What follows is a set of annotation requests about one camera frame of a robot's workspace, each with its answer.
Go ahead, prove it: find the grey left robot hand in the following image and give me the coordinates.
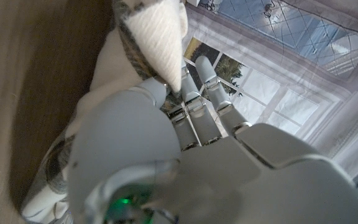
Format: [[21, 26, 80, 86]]
[[67, 55, 358, 224]]

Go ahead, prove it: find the cream plaid scarf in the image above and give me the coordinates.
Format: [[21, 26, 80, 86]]
[[20, 0, 189, 224]]

